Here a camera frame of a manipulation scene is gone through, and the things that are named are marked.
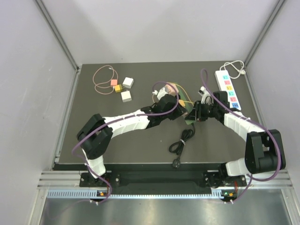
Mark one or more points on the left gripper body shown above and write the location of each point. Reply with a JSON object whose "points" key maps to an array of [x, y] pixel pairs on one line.
{"points": [[176, 113]]}

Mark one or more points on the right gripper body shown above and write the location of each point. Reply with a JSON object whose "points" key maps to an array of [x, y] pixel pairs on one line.
{"points": [[206, 111]]}

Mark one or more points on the green power strip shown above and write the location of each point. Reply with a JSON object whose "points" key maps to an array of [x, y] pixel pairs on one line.
{"points": [[188, 104]]}

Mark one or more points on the orange small charger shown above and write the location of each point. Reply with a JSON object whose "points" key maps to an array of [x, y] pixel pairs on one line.
{"points": [[181, 102]]}

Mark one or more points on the white power strip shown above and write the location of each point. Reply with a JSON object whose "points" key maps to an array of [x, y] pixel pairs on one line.
{"points": [[225, 84]]}

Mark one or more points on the white square charger plug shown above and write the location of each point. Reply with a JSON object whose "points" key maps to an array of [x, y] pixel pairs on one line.
{"points": [[126, 96]]}

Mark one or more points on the yellow charger plug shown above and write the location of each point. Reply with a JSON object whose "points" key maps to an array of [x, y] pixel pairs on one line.
{"points": [[118, 88]]}

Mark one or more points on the pink charger plug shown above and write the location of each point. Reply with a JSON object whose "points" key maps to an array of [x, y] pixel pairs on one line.
{"points": [[114, 82]]}

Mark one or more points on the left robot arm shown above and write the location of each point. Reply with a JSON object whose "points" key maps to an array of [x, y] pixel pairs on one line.
{"points": [[97, 133]]}

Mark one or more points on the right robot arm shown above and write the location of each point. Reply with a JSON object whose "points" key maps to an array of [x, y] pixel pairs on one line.
{"points": [[264, 150]]}

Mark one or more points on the pink giraffe cube charger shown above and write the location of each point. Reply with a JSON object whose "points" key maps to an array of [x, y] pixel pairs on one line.
{"points": [[172, 89]]}

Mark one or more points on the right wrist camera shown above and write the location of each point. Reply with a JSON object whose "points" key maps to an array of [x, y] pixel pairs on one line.
{"points": [[206, 97]]}

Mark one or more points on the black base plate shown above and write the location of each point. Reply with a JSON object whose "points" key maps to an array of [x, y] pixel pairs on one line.
{"points": [[164, 179]]}

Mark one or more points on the grey slotted cable duct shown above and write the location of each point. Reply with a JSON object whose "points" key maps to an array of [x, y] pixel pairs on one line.
{"points": [[99, 194]]}

